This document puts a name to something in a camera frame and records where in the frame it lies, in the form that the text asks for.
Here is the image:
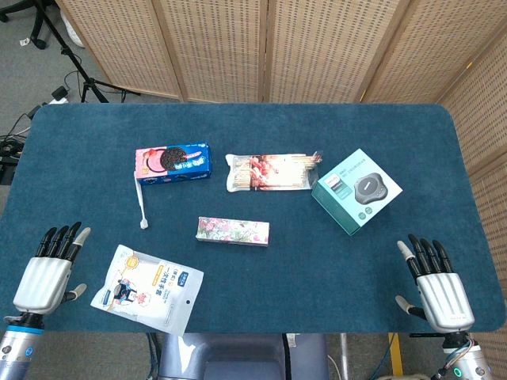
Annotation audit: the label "white toothbrush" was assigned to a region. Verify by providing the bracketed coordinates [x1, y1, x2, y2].
[135, 180, 150, 230]

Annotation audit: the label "blue pink cookie box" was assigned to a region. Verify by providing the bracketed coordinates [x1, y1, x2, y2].
[134, 141, 214, 186]

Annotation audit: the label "black office chair base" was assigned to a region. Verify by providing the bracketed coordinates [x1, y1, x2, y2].
[0, 0, 60, 51]

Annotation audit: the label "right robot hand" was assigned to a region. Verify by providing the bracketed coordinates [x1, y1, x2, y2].
[395, 234, 475, 333]

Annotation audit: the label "clear pack of biscuit sticks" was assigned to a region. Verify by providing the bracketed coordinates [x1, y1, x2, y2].
[225, 150, 324, 193]

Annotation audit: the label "black floor cables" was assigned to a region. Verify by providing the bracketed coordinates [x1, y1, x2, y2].
[0, 104, 43, 187]

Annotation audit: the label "floral pattern small box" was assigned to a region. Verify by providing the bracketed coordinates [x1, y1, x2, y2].
[195, 215, 271, 248]

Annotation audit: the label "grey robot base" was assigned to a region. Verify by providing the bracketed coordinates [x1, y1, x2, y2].
[157, 332, 330, 380]

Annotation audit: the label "white disposable gloves pouch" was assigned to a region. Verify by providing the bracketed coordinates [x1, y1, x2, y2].
[90, 244, 205, 337]

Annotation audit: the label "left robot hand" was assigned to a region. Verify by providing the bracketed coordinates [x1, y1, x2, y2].
[12, 221, 92, 316]

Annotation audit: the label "teal white speaker box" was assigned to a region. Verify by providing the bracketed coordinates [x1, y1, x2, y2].
[311, 148, 404, 237]

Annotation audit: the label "woven bamboo folding screen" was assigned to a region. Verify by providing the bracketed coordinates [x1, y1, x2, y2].
[55, 0, 507, 380]

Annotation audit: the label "blue table mat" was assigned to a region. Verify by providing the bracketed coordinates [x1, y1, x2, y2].
[0, 102, 507, 334]

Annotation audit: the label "black tripod stand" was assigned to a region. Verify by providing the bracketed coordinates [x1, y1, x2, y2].
[37, 0, 142, 105]

